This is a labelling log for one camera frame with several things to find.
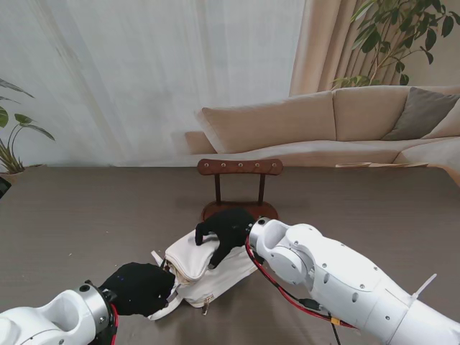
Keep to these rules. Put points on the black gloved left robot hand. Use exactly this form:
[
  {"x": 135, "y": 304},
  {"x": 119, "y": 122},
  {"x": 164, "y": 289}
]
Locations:
[{"x": 138, "y": 287}]

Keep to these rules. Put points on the broad-leaf green houseplant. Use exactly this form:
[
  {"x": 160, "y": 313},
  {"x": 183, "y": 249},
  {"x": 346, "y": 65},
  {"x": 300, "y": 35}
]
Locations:
[{"x": 23, "y": 120}]

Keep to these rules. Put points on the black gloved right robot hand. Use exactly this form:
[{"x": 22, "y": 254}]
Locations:
[{"x": 230, "y": 226}]

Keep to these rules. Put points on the beige sofa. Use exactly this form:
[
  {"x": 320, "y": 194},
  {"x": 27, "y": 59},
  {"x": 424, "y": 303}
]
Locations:
[{"x": 269, "y": 122}]

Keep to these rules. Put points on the black flat device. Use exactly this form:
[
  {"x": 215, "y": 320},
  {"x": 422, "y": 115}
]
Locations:
[{"x": 3, "y": 187}]

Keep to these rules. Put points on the beige sofa cushion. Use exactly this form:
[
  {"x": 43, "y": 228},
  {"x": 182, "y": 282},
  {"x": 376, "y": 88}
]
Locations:
[{"x": 449, "y": 125}]

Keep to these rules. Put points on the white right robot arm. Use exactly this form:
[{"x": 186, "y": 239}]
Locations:
[{"x": 341, "y": 276}]

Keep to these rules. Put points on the cream white zipper bag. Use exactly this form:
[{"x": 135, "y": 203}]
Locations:
[{"x": 215, "y": 273}]

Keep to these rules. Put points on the grey sofa cushion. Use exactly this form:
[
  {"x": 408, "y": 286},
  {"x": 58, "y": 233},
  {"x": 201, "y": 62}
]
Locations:
[{"x": 420, "y": 115}]

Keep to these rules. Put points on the beige pleated curtain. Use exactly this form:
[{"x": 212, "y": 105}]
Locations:
[{"x": 323, "y": 54}]

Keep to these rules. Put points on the tall dark-leaf houseplant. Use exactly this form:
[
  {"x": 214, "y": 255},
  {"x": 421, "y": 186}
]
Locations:
[{"x": 373, "y": 37}]

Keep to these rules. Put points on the white sheer curtain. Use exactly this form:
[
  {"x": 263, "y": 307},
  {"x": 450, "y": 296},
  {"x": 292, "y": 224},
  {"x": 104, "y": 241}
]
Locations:
[{"x": 143, "y": 79}]

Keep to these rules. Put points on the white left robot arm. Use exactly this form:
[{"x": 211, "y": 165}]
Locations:
[{"x": 54, "y": 316}]

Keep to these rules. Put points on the white zip tie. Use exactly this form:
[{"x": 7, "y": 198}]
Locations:
[{"x": 426, "y": 285}]

